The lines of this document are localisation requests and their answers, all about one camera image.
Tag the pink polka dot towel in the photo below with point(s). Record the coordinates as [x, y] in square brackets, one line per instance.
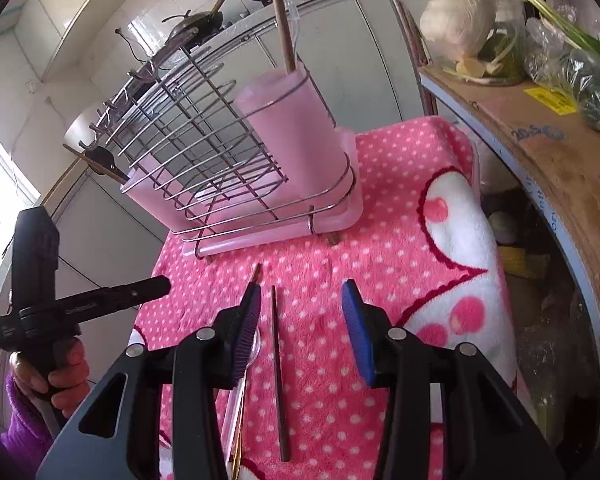
[330, 285]

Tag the yellow corn cob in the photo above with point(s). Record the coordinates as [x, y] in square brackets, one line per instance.
[525, 262]

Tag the light brown wooden chopstick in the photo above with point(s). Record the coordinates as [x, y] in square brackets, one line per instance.
[80, 155]

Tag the person's left forearm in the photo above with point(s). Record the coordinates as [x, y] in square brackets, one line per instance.
[25, 435]

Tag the ginger piece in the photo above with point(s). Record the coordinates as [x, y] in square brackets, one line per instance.
[469, 67]

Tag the pink plastic drip tray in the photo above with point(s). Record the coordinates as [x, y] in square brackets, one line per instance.
[260, 232]

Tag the dark wooden chopstick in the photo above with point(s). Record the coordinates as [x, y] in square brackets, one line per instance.
[279, 385]

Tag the black wok with lid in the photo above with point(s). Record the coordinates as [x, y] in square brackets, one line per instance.
[200, 22]

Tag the white round vegetable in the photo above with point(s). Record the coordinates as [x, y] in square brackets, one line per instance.
[501, 225]

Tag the clear plastic spoon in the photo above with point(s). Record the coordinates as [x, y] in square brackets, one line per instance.
[236, 425]

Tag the window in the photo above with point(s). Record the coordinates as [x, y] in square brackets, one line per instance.
[0, 170]

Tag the plastic bag of greens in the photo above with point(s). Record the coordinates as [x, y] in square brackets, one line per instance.
[595, 85]

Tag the cardboard sheet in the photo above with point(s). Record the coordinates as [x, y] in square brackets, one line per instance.
[555, 170]

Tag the lower kitchen cabinets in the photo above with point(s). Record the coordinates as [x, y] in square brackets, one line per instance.
[360, 60]

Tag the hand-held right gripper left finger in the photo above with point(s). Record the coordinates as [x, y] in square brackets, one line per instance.
[245, 340]

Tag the person's left hand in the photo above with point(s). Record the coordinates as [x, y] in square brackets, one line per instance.
[67, 375]

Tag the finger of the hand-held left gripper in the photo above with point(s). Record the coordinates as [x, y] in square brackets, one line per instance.
[135, 290]

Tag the green onions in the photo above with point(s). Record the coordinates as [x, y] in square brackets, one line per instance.
[565, 25]

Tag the black spoon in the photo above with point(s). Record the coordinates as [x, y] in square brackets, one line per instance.
[104, 159]

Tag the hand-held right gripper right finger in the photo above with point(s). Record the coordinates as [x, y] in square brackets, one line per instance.
[359, 340]

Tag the clear plastic utensil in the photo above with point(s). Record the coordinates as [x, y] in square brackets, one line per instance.
[297, 15]

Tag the napa cabbage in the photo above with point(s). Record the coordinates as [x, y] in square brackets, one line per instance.
[455, 15]

